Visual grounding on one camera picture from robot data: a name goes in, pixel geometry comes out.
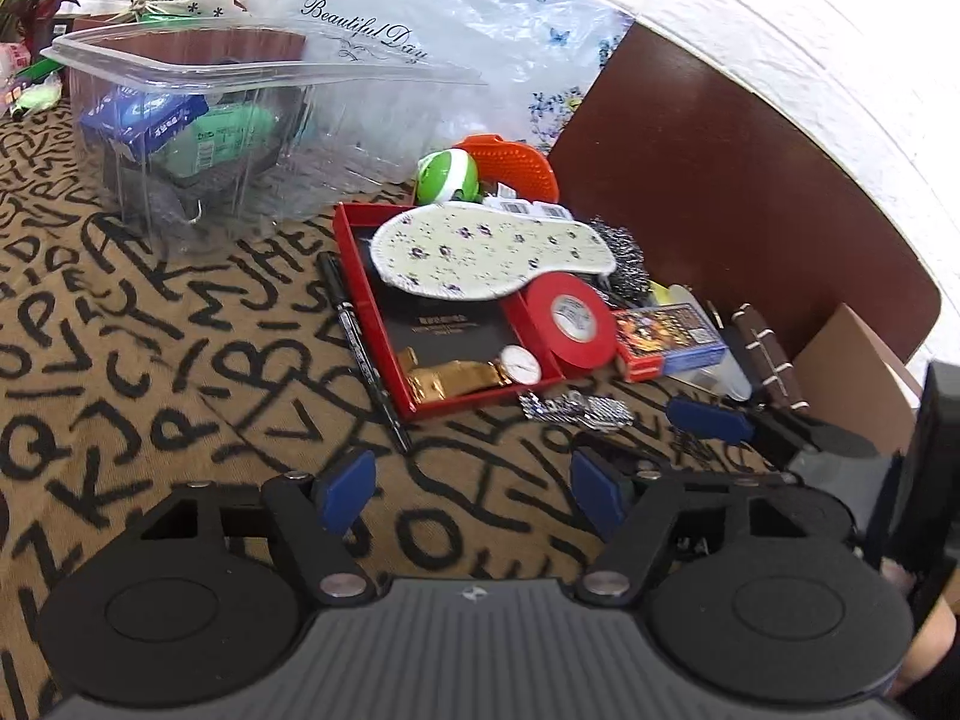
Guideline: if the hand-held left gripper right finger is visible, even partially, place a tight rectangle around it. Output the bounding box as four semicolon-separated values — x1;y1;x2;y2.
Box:
570;448;860;608

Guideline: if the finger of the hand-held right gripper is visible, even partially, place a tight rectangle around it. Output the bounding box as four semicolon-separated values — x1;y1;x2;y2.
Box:
666;397;878;466

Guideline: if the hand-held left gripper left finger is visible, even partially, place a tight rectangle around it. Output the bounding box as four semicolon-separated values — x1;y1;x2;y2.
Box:
124;448;380;605

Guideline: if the silver foil blister pack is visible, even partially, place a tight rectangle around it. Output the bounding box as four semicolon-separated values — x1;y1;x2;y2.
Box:
517;390;635;432

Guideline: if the brown cardboard box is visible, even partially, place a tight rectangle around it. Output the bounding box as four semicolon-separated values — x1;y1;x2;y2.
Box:
791;304;923;455

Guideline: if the brown wooden desktop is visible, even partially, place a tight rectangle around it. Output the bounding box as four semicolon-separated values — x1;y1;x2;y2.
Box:
547;22;942;406

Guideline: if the person's right hand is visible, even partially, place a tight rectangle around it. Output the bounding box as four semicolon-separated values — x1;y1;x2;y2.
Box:
881;556;960;698

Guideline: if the translucent plastic case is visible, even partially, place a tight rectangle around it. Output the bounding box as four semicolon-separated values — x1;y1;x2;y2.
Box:
664;283;752;400

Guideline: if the brown leather notebook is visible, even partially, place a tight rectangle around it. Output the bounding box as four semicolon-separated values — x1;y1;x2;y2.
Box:
731;304;811;413

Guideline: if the colourful playing card box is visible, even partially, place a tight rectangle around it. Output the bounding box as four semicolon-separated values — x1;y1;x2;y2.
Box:
615;304;728;383

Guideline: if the red tape roll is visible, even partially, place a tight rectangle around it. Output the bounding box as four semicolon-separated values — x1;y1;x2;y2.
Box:
523;272;620;380

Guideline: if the gold wrist watch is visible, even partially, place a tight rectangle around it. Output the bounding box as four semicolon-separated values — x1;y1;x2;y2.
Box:
397;345;542;402

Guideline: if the black marker pen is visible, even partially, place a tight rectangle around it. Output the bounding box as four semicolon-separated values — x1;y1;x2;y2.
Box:
316;251;413;455

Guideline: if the steel wool scrubber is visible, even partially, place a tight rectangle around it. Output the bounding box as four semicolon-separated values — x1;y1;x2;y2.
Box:
589;217;650;293

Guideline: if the letter-printed tablecloth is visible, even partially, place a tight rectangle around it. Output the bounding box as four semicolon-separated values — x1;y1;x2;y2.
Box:
0;105;826;720

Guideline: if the black booklet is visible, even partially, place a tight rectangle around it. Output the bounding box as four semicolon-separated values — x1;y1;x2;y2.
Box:
373;270;526;398

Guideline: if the red tray box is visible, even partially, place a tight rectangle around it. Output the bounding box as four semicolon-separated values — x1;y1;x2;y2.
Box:
332;201;567;421

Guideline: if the white dotted shoe insole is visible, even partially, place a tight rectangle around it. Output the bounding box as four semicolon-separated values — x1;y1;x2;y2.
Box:
371;202;617;301

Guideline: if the white labelled box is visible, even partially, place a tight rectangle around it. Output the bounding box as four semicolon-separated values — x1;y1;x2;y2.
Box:
480;195;575;222

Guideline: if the orange silicone brush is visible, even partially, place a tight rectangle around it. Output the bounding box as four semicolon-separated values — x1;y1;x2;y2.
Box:
452;133;560;203

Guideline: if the green and white ball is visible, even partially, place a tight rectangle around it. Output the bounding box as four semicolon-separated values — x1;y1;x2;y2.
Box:
415;150;481;205

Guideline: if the clear plastic container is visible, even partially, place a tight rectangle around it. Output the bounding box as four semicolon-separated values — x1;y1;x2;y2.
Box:
41;19;488;241

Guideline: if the green packet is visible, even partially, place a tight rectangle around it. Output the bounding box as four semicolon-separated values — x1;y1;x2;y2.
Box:
176;105;275;181

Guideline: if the blue packet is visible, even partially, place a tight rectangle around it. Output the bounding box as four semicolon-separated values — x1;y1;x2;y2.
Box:
81;86;207;158

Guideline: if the reddish brown box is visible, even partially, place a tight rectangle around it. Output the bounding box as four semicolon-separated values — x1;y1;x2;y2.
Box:
71;15;308;65

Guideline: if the floral plastic bag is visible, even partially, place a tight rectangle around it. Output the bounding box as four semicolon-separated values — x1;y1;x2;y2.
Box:
225;0;635;188

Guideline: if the red-green leafy plant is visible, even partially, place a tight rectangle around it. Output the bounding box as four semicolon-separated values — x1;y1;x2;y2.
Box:
0;0;100;40

